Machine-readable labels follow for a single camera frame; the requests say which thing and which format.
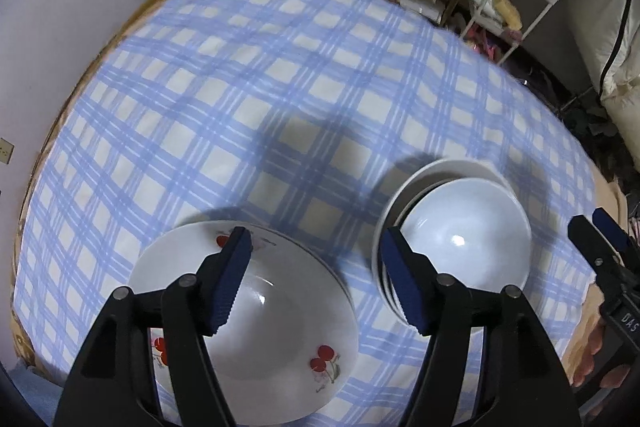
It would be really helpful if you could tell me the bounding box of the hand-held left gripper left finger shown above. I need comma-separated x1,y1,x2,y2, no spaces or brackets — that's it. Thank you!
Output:
52,227,253,427

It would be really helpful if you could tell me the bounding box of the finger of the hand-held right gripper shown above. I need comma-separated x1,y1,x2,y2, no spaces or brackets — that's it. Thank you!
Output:
568,214,626,303
593,207,640,278

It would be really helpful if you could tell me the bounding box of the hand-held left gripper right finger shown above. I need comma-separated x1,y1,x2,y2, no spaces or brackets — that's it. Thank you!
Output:
379,227,583,427

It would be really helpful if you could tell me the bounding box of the white cherry print plate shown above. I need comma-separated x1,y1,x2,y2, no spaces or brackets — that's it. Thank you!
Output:
180,219,362,323
128,221,360,426

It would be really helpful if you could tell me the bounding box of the plain white bowl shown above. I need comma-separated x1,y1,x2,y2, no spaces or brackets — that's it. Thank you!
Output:
400,179,532,308

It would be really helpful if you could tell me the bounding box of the person's right hand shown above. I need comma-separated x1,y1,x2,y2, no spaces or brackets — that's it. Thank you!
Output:
572,322,631,389

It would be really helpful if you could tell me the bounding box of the white quilted bedding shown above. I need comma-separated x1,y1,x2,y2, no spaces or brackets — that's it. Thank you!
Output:
565,0,640,108

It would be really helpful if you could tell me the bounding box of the blue plaid tablecloth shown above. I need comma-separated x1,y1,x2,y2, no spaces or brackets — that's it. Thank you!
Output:
12,0,608,427

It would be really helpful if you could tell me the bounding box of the pink plastic item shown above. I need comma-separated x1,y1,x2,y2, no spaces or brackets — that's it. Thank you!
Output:
467,27,501,58

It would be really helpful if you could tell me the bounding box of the yellow packet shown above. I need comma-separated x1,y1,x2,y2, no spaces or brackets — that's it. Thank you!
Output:
492,0,523,30

